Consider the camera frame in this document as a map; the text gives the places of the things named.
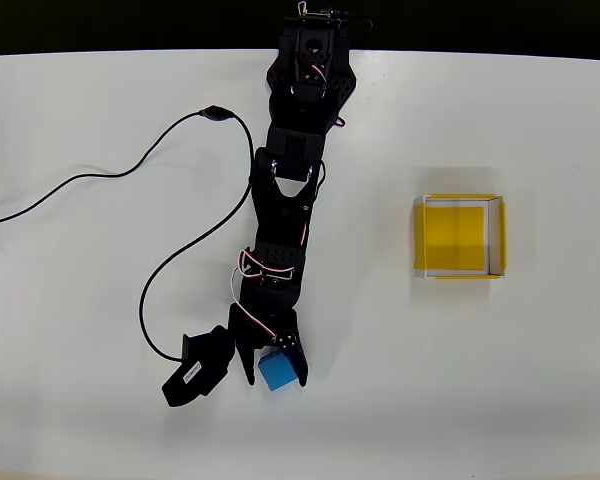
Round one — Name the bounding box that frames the blue cube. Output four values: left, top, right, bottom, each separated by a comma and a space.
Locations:
257, 349, 302, 392

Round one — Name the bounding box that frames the yellow paper box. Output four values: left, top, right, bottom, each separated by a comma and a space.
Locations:
412, 192, 509, 280

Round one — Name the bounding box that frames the black wrist-mounted camera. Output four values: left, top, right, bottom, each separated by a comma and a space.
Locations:
160, 324, 238, 409

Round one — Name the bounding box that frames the white red servo wire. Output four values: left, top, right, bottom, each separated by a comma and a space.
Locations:
229, 246, 312, 346

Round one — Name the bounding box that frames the black camera cable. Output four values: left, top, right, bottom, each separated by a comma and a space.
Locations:
0, 103, 257, 363

